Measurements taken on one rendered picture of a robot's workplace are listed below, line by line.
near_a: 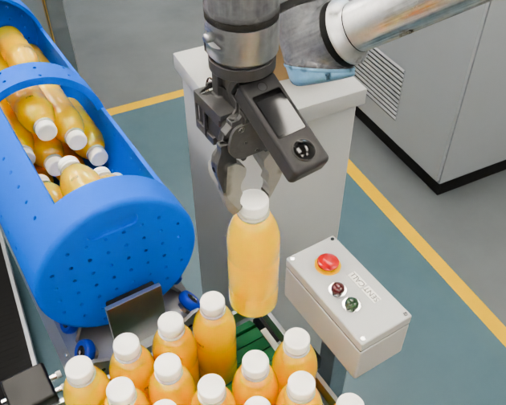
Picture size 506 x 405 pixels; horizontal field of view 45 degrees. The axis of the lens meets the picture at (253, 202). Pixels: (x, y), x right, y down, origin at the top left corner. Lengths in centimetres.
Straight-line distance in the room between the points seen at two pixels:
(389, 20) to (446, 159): 174
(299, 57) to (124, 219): 40
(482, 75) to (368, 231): 76
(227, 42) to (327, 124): 77
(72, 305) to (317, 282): 41
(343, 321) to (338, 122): 54
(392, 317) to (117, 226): 45
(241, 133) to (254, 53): 10
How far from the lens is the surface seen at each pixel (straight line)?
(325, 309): 99
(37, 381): 107
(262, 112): 63
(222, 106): 68
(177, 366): 91
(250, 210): 75
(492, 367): 234
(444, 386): 225
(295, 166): 62
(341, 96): 132
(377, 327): 97
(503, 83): 265
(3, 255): 247
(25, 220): 104
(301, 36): 108
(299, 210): 149
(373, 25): 102
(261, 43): 61
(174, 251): 108
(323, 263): 102
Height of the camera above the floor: 188
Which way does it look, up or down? 44 degrees down
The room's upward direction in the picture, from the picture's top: straight up
